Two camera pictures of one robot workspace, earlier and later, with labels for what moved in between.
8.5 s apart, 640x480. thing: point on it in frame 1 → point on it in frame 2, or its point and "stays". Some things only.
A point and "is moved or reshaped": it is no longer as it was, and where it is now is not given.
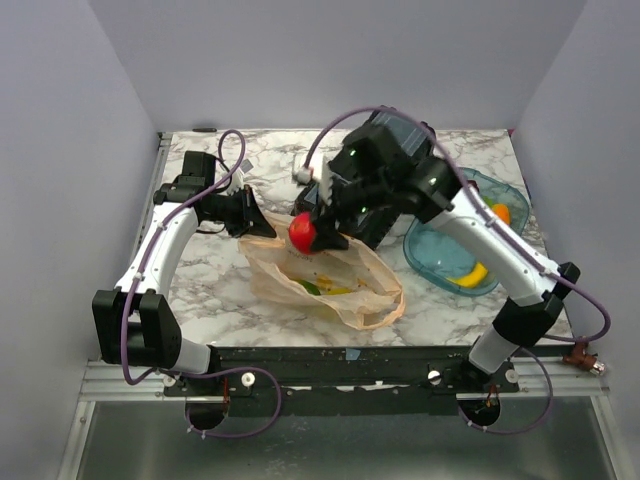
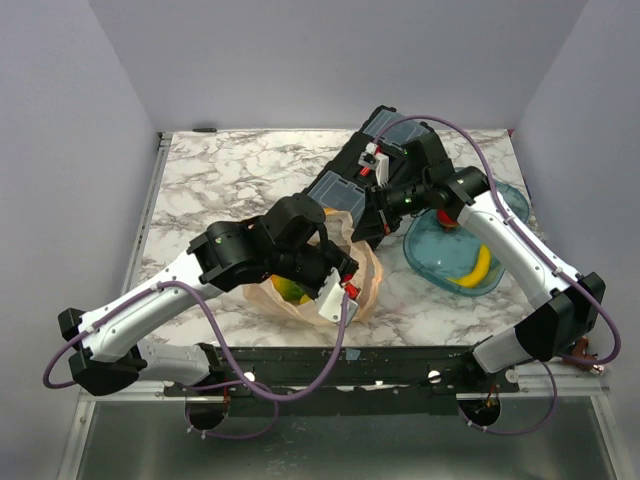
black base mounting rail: x=355 y=380 stays
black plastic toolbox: x=391 y=150 stays
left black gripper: x=251 y=220 → x=333 y=258
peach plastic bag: x=346 y=284 is moved or reshaped
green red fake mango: x=310 y=288 is moved or reshaped
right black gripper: x=327 y=234 → x=377 y=218
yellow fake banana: x=473 y=279 stays
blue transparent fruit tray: x=445 y=259 stays
